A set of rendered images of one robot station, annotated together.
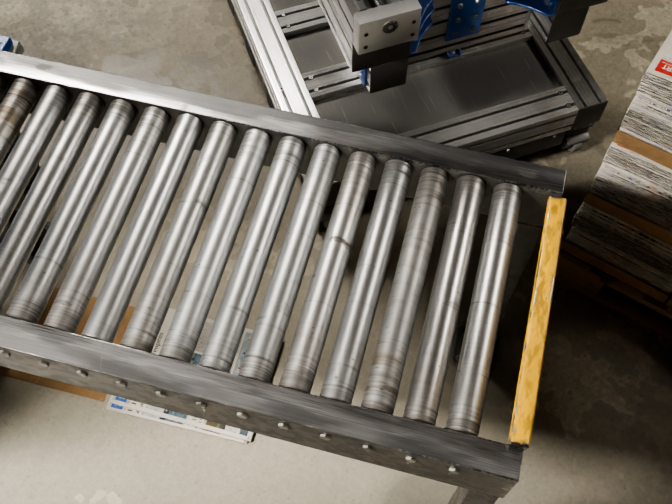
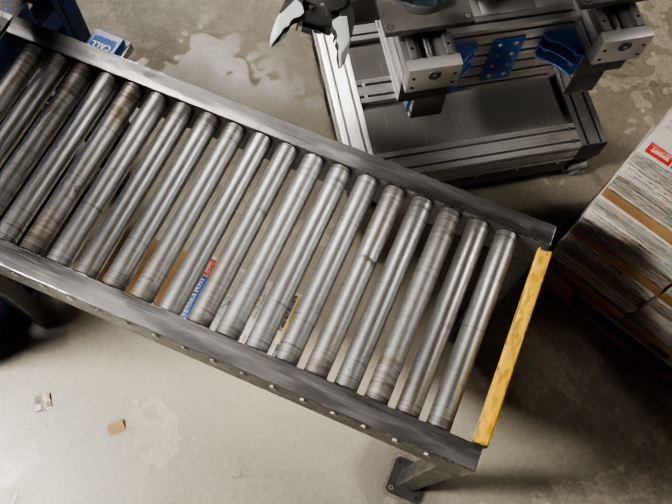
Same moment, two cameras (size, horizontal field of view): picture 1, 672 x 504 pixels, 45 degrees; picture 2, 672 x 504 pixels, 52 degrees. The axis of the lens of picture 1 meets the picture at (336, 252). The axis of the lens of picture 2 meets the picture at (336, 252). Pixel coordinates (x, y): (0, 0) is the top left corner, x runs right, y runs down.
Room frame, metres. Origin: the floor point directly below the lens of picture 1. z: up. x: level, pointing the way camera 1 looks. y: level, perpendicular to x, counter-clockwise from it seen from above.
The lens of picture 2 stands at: (0.11, 0.03, 2.15)
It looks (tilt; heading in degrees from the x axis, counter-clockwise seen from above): 68 degrees down; 3
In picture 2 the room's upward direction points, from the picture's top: 6 degrees clockwise
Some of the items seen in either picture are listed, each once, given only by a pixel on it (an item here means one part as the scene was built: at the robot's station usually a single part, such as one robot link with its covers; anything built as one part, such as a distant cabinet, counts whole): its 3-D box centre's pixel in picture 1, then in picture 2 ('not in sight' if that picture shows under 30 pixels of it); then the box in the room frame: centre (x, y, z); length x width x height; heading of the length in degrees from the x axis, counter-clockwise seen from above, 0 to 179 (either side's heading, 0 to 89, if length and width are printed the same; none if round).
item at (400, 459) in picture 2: not in sight; (408, 480); (0.28, -0.24, 0.01); 0.14 x 0.13 x 0.01; 165
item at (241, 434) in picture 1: (198, 369); (239, 314); (0.70, 0.35, 0.01); 0.37 x 0.28 x 0.01; 75
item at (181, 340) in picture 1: (219, 240); (272, 243); (0.66, 0.20, 0.77); 0.47 x 0.05 x 0.05; 165
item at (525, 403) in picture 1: (540, 313); (514, 343); (0.51, -0.32, 0.81); 0.43 x 0.03 x 0.02; 165
